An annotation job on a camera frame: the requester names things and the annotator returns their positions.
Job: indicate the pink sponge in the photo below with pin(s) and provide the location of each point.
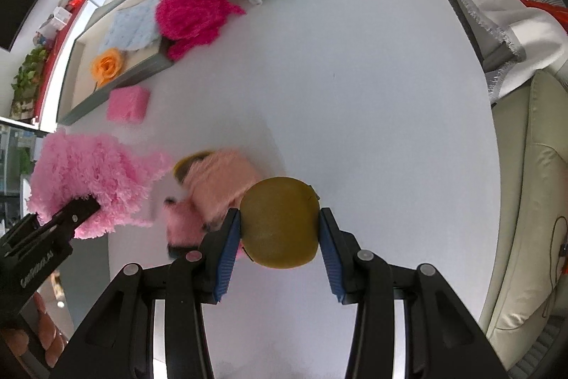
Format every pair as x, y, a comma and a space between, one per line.
128, 103

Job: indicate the beige sofa cushion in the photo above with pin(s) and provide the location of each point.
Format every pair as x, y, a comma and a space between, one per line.
532, 183

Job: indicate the shallow green-edged white box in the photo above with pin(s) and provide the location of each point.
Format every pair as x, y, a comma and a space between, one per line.
84, 55

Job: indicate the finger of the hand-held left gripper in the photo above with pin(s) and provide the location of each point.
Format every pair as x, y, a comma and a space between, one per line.
73, 217

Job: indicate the green potted plant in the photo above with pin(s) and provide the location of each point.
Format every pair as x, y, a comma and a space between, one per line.
29, 79

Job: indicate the glass display cabinet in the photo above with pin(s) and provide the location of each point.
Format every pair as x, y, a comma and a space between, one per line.
13, 166

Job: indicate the magenta fluffy duster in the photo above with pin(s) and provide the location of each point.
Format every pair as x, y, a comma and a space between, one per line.
195, 6

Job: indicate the light pink fluffy duster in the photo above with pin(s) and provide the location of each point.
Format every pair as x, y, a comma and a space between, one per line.
88, 170

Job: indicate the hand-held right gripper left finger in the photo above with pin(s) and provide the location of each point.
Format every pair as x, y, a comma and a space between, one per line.
226, 254

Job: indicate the person's left hand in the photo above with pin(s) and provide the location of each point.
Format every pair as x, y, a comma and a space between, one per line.
51, 339

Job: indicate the orange fabric rose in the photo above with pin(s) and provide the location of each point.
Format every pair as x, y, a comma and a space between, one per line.
106, 66

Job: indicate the brown kiwi plush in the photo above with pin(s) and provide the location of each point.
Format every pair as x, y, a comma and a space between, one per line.
279, 223

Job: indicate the doll in pink sweater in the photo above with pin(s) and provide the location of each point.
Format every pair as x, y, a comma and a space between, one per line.
217, 179

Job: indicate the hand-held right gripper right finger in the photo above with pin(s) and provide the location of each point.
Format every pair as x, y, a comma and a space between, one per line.
330, 254

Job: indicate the light blue quilted cloth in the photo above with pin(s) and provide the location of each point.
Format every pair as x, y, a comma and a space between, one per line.
128, 28

